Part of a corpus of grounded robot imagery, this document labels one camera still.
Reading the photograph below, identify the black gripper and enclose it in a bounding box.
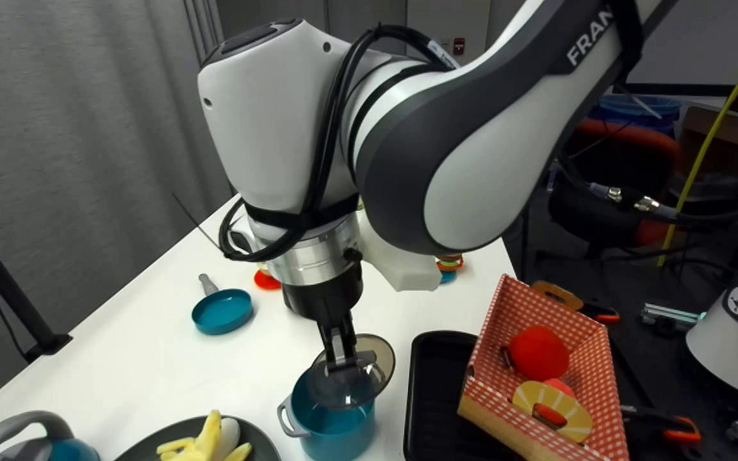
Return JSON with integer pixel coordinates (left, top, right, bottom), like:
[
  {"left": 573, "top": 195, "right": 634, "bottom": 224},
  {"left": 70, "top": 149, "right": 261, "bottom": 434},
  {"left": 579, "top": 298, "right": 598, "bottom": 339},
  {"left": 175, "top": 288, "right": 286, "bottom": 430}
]
[{"left": 281, "top": 263, "right": 373, "bottom": 375}]

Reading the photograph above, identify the glass pot lid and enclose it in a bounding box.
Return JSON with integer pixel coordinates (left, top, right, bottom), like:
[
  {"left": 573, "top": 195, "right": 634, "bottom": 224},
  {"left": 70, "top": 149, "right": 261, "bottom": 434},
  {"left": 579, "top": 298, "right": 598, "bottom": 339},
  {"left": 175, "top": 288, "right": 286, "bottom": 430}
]
[{"left": 304, "top": 334, "right": 398, "bottom": 416}]

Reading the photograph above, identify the blue toy pot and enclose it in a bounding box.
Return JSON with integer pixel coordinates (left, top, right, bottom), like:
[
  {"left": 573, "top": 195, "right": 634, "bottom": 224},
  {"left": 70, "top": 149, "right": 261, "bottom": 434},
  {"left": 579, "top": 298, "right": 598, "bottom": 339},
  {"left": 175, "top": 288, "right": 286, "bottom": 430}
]
[{"left": 275, "top": 362, "right": 388, "bottom": 461}]

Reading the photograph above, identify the red toy saucer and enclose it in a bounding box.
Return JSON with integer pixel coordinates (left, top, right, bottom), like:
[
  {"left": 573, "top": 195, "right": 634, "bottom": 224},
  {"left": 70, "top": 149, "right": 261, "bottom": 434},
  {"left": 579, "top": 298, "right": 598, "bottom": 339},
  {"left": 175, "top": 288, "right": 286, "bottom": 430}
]
[{"left": 252, "top": 267, "right": 286, "bottom": 291}]

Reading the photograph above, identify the black plastic tray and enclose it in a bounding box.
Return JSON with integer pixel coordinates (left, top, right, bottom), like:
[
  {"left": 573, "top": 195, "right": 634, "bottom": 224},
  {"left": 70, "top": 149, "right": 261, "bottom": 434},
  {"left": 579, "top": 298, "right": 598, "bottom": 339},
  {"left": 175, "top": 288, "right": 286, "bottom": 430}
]
[{"left": 404, "top": 327, "right": 507, "bottom": 461}]

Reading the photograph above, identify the toy burger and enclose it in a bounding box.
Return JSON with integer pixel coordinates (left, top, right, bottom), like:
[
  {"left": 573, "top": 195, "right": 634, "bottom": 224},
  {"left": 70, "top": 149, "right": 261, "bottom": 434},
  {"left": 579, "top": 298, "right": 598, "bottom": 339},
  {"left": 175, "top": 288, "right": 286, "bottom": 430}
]
[{"left": 436, "top": 250, "right": 466, "bottom": 277}]

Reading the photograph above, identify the teal toy frying pan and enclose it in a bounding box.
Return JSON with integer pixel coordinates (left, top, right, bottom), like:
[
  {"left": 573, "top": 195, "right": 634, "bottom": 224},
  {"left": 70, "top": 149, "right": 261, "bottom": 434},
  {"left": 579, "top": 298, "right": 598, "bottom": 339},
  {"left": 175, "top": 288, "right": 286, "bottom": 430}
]
[{"left": 191, "top": 272, "right": 256, "bottom": 339}]

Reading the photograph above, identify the yellow toy banana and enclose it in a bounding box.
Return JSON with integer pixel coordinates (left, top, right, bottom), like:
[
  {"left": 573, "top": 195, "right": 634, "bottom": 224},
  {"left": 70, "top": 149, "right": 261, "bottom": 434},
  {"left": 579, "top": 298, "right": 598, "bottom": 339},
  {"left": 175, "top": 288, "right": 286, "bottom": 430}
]
[{"left": 155, "top": 408, "right": 254, "bottom": 461}]

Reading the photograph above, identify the red toy tomato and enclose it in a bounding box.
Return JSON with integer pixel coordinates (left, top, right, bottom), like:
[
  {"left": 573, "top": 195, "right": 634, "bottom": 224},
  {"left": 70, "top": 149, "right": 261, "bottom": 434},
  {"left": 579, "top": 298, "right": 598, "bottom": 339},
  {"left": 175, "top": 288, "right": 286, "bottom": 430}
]
[{"left": 506, "top": 325, "right": 573, "bottom": 382}]

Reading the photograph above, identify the yellow toy pineapple slice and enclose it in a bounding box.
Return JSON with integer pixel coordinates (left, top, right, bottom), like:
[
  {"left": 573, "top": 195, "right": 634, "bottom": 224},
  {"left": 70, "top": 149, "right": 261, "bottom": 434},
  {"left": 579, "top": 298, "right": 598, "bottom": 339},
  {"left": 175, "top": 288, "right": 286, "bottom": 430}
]
[{"left": 510, "top": 380, "right": 598, "bottom": 445}]

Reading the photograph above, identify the red checkered basket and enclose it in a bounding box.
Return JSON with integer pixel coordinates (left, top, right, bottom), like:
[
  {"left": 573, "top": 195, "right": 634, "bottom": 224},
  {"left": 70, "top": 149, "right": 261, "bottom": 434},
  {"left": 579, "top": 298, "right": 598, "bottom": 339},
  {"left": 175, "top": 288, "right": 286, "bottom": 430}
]
[{"left": 457, "top": 275, "right": 632, "bottom": 461}]

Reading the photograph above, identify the dark round plate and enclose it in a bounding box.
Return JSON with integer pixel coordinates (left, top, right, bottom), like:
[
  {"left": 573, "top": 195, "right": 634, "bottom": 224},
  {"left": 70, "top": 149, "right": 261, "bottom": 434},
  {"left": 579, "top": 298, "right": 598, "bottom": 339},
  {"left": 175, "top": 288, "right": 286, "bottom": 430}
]
[{"left": 114, "top": 416, "right": 282, "bottom": 461}]

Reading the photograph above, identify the orange black clamp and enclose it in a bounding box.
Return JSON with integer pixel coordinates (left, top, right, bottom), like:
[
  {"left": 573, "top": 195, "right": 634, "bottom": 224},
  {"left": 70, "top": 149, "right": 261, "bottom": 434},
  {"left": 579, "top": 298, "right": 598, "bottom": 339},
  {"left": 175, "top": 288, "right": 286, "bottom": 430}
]
[
  {"left": 620, "top": 405, "right": 705, "bottom": 449},
  {"left": 582, "top": 302, "right": 625, "bottom": 327}
]

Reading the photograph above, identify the grey curtain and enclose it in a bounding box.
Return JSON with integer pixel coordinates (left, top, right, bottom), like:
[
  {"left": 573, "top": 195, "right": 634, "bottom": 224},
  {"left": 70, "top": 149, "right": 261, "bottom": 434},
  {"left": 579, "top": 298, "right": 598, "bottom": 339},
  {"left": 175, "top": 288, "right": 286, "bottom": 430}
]
[{"left": 0, "top": 0, "right": 256, "bottom": 419}]

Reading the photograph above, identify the red chair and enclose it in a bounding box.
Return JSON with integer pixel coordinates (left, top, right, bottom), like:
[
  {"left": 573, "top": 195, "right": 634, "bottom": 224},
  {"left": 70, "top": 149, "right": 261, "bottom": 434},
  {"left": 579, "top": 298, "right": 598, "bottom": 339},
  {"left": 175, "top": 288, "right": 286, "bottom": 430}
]
[{"left": 556, "top": 115, "right": 689, "bottom": 250}]

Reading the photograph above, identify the blue plastic bin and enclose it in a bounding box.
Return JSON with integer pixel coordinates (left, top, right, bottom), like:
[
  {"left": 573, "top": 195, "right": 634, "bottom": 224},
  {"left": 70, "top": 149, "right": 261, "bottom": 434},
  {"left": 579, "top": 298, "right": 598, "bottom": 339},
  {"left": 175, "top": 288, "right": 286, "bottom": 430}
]
[{"left": 598, "top": 93, "right": 685, "bottom": 127}]

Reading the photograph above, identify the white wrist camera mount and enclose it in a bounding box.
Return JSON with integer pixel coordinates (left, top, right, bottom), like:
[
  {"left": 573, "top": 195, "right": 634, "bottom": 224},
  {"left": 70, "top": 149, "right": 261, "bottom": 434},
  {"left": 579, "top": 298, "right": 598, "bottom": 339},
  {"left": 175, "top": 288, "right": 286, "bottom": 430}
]
[{"left": 354, "top": 221, "right": 443, "bottom": 295}]

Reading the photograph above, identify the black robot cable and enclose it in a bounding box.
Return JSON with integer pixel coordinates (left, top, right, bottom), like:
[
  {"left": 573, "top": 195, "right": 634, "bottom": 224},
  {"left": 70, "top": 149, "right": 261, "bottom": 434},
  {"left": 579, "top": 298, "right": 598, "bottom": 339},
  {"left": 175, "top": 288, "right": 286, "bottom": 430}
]
[{"left": 215, "top": 22, "right": 459, "bottom": 263}]

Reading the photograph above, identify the teal kettle grey handle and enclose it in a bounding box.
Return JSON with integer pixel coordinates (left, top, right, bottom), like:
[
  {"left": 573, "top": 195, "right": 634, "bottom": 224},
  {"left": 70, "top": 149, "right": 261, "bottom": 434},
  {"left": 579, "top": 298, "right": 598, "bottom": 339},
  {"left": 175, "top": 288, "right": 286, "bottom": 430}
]
[{"left": 0, "top": 408, "right": 104, "bottom": 461}]

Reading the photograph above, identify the yellow cable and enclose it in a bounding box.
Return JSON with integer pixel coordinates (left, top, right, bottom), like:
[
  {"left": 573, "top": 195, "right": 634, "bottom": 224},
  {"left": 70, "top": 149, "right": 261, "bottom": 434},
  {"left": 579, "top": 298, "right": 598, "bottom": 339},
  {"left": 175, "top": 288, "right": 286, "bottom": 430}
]
[{"left": 656, "top": 16, "right": 738, "bottom": 270}]

